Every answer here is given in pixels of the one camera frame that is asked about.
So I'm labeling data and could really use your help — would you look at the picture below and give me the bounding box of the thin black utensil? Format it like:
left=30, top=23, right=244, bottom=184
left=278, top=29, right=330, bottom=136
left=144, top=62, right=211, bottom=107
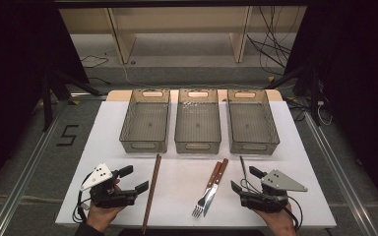
left=239, top=155, right=248, bottom=185

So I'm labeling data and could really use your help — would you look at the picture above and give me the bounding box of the white cable with plug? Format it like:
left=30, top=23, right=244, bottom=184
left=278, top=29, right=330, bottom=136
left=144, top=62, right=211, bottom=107
left=316, top=99, right=334, bottom=127

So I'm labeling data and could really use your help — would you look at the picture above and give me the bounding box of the wooden-handled steel knife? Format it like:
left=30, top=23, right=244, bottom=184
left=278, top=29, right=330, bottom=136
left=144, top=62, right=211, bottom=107
left=203, top=157, right=229, bottom=218

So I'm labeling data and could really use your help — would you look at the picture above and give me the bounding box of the hand-held gripper cable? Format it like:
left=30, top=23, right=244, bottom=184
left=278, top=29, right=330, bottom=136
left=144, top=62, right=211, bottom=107
left=240, top=176, right=304, bottom=232
left=72, top=190, right=92, bottom=224

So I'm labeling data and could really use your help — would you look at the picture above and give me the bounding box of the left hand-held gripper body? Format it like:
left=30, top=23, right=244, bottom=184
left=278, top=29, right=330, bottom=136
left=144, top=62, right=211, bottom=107
left=79, top=161, right=139, bottom=209

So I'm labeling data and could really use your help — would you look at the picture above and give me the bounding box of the person's left hand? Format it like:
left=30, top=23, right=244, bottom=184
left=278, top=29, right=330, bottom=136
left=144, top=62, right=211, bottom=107
left=86, top=204, right=126, bottom=233

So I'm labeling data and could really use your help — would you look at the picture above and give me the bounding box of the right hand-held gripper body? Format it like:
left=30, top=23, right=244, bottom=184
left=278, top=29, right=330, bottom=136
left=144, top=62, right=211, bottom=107
left=239, top=168, right=309, bottom=214

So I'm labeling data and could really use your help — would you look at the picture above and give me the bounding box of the right hand-held gripper cable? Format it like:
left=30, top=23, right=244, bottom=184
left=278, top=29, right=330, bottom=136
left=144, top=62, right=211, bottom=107
left=240, top=176, right=304, bottom=232

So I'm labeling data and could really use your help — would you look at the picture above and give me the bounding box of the wooden-handled steel fork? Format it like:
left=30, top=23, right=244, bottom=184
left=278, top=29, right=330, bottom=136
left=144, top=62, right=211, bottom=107
left=191, top=160, right=223, bottom=219

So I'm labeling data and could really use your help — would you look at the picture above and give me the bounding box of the bundle of black cables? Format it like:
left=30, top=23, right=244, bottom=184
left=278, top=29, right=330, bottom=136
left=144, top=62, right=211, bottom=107
left=246, top=6, right=296, bottom=77

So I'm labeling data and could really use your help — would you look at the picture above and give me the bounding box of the metal floor rail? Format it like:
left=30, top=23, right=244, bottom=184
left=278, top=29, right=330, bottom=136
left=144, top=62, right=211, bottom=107
left=0, top=97, right=77, bottom=236
left=303, top=111, right=378, bottom=236

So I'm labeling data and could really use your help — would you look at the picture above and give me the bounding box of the person's right hand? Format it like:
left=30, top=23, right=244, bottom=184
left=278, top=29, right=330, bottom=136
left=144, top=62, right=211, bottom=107
left=254, top=203, right=297, bottom=236

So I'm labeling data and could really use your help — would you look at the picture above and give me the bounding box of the black curtain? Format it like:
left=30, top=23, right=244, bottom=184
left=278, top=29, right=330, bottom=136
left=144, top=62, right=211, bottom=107
left=284, top=0, right=378, bottom=210
left=0, top=0, right=90, bottom=201

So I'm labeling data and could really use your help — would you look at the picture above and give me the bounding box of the smoky clear plastic bin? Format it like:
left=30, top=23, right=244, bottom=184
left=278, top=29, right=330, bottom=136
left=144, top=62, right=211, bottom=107
left=174, top=88, right=222, bottom=155
left=225, top=88, right=281, bottom=155
left=118, top=88, right=171, bottom=154

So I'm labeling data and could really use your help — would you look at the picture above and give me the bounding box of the black metal stand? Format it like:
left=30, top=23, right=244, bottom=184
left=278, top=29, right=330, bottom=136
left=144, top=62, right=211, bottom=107
left=265, top=62, right=323, bottom=127
left=40, top=68, right=102, bottom=132

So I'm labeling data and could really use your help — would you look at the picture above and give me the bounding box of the black floor cable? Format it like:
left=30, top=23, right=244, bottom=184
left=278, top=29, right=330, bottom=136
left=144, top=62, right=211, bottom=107
left=80, top=54, right=110, bottom=69

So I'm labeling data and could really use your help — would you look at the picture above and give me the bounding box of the white table cover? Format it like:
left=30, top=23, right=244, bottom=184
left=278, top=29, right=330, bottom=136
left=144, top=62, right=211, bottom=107
left=54, top=99, right=338, bottom=229

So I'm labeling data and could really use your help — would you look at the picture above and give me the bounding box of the light wooden shelf unit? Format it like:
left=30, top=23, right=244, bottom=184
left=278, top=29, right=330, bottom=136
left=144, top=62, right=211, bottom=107
left=58, top=6, right=308, bottom=65

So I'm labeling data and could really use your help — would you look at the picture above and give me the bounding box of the left hand-held gripper cable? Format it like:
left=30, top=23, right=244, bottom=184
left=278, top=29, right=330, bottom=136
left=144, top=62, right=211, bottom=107
left=72, top=190, right=92, bottom=224

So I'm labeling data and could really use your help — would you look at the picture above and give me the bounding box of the brown wooden chopstick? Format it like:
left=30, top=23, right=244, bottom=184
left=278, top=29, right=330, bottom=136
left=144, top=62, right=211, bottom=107
left=143, top=153, right=162, bottom=234
left=142, top=153, right=161, bottom=235

